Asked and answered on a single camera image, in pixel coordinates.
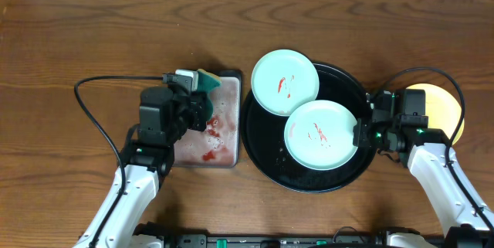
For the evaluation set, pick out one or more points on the yellow plate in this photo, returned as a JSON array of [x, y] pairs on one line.
[[442, 109]]

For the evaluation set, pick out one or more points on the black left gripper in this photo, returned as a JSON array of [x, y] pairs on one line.
[[198, 110]]

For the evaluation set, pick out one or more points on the mint green plate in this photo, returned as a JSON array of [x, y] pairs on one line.
[[283, 80], [319, 135]]

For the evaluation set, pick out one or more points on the green and yellow sponge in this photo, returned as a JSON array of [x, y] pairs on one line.
[[207, 82]]

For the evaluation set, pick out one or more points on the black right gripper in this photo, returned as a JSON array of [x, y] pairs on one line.
[[361, 137]]

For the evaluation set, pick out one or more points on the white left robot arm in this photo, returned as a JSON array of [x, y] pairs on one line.
[[138, 178]]

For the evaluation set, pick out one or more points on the black rectangular water tray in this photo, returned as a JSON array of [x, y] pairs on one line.
[[218, 145]]

